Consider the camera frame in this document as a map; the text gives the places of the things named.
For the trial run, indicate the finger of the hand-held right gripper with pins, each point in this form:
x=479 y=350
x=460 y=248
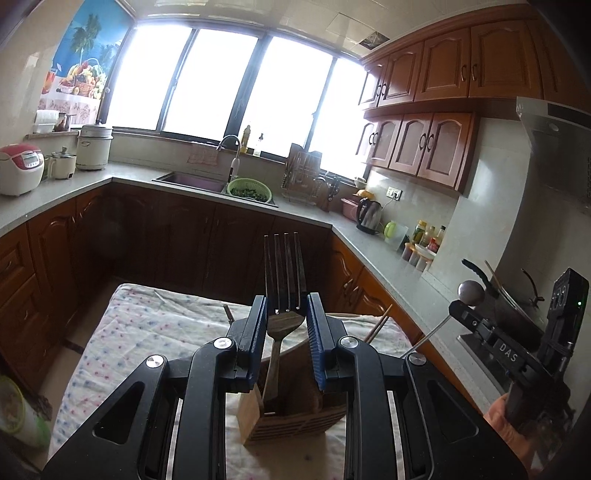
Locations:
x=461 y=311

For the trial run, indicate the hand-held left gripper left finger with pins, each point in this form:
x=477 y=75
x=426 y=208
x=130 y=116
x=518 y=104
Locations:
x=258 y=332

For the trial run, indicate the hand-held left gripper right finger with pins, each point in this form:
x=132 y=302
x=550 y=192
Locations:
x=316 y=337

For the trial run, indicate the metal spoon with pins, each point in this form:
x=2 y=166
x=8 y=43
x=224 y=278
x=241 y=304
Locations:
x=471 y=291

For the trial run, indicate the metal fork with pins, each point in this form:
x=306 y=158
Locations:
x=281 y=277

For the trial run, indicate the wooden utensil holder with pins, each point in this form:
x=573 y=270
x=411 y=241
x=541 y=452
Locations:
x=300 y=415

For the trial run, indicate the person's right hand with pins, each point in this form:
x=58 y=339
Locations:
x=501 y=415

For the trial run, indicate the black wok with lid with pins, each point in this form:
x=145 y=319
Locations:
x=512 y=304

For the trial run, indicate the spice jar set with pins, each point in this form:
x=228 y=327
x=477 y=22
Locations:
x=418 y=259

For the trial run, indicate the grey kitchen countertop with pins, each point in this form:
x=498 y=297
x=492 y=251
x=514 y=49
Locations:
x=392 y=272

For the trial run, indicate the wooden lower cabinets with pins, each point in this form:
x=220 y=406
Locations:
x=184 y=249

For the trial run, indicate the wooden cabinets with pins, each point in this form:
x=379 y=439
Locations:
x=438 y=92
x=184 y=249

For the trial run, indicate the floral white tablecloth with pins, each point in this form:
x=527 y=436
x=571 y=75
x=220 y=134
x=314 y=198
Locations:
x=138 y=332

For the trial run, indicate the steel electric kettle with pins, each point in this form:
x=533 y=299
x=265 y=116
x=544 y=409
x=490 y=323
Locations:
x=369 y=217

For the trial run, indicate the pink plastic container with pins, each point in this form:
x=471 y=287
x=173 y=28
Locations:
x=348 y=208

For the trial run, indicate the green colander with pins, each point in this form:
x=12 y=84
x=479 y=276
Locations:
x=249 y=190

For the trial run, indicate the kitchen tool holder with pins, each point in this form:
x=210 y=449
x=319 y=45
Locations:
x=330 y=191

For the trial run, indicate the dish rack with cutting boards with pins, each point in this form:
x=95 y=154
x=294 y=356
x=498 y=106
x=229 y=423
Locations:
x=302 y=177

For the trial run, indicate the steel kitchen sink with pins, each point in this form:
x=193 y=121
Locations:
x=191 y=181

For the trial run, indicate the chrome kitchen faucet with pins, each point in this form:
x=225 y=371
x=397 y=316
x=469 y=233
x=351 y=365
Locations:
x=234 y=161

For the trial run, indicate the pink dish cloth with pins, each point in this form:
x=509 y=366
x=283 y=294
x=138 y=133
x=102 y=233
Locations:
x=203 y=157

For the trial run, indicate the range hood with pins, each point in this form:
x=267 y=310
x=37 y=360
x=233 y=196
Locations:
x=554 y=152

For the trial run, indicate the small clear bottle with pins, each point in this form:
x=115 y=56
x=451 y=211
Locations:
x=260 y=145

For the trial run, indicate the yellow bottle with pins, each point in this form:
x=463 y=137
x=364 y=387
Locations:
x=246 y=137

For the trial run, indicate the wooden upper cabinets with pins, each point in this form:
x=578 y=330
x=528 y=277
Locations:
x=438 y=92

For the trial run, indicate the large white cooker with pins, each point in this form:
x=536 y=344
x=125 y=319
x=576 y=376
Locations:
x=94 y=147

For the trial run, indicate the large kitchen window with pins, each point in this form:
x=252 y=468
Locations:
x=207 y=83

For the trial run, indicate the small white electric pot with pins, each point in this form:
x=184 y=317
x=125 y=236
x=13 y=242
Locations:
x=62 y=164

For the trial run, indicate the ceiling vent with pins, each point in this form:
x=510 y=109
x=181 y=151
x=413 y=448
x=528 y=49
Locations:
x=371 y=40

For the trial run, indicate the white and red rice cooker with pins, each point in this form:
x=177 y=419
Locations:
x=21 y=168

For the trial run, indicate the wall outlet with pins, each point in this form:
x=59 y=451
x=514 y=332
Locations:
x=393 y=192

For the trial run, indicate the tropical fruit wall poster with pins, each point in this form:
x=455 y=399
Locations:
x=85 y=60

